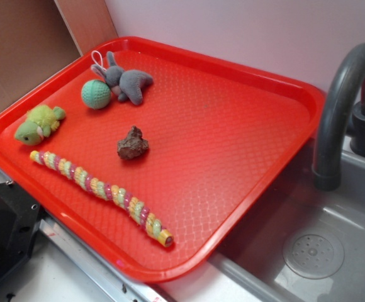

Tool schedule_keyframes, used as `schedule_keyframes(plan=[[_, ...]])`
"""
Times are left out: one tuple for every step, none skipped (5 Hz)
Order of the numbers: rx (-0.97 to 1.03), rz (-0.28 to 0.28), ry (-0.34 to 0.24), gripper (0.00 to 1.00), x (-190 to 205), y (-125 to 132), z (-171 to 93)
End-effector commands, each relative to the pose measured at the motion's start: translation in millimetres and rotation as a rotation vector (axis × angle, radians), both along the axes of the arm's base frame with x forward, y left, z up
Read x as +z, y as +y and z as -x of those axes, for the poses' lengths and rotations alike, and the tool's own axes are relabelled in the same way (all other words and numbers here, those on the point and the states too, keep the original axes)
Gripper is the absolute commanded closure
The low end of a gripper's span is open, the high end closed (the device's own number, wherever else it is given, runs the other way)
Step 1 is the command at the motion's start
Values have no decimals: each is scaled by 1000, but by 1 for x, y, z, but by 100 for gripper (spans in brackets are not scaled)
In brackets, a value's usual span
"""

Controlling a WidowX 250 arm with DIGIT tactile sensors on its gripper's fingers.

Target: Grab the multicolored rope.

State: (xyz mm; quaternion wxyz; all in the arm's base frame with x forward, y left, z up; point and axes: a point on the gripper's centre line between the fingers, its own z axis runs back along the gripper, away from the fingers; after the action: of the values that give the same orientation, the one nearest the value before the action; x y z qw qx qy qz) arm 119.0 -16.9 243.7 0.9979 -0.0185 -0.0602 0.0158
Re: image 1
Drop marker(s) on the grey toy faucet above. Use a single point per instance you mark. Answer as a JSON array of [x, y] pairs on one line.
[[343, 114]]

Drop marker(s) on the grey plush bunny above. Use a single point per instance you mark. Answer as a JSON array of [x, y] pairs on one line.
[[125, 84]]

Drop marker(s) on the green rubber ball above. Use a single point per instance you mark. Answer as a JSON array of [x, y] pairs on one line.
[[96, 94]]

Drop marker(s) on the green plush turtle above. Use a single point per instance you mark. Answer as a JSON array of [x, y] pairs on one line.
[[40, 123]]

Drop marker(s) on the grey toy sink basin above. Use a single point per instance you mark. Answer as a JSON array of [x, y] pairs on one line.
[[298, 243]]

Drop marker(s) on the brown rock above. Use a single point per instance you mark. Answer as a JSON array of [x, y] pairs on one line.
[[133, 145]]

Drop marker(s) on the aluminium frame rail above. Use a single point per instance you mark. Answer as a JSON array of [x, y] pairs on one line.
[[62, 268]]

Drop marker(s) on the brown cardboard panel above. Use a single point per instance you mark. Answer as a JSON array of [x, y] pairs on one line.
[[39, 38]]

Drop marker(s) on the black metal bracket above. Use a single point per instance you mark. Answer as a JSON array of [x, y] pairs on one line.
[[19, 217]]

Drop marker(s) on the red plastic tray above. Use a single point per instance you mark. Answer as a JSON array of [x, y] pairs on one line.
[[219, 133]]

